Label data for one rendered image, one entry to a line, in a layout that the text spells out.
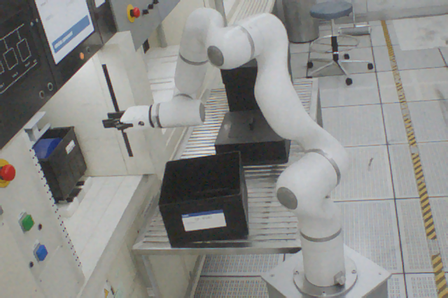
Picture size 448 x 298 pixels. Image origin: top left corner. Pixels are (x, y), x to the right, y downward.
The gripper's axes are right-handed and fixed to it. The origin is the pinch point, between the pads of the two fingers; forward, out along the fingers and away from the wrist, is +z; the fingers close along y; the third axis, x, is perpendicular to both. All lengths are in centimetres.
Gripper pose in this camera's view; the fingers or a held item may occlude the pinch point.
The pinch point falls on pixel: (110, 119)
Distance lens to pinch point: 180.5
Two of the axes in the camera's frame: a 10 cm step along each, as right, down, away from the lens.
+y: 1.7, -5.2, 8.4
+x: -1.8, -8.5, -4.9
